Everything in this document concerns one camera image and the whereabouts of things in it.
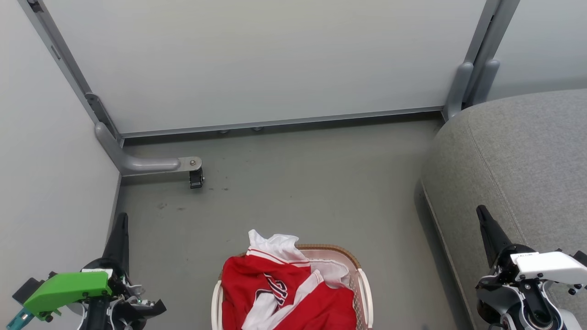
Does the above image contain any white laundry basket brown rim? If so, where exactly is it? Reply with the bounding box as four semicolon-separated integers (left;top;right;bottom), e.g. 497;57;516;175
211;244;374;330

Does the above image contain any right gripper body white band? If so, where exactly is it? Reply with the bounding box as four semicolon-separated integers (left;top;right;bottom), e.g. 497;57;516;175
498;243;587;281

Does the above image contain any red garment with white stripes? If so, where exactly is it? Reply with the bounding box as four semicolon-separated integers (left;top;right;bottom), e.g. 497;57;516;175
221;249;321;330

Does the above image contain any white cloth basket liner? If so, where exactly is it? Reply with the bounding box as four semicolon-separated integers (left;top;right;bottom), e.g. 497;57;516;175
248;229;352;287

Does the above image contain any grey partition post with bracket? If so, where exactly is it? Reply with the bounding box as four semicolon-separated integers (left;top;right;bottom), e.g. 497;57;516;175
17;0;124;147

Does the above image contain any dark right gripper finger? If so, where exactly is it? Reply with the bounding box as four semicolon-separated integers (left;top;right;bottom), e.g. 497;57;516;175
476;205;512;269

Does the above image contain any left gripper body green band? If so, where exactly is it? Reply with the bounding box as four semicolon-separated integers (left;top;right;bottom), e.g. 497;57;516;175
23;258;130;321

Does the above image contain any grey fabric sofa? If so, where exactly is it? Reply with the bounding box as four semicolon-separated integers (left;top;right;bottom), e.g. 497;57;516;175
420;88;587;330

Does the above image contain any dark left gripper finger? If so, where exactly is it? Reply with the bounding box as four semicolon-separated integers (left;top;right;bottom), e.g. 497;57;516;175
102;212;130;275

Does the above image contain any grey partition bottom rail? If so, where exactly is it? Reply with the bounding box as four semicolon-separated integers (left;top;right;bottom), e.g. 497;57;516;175
121;106;444;138

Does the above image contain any grey partition post rounded foot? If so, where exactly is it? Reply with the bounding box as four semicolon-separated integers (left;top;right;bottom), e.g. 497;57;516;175
442;0;501;122
468;0;521;107

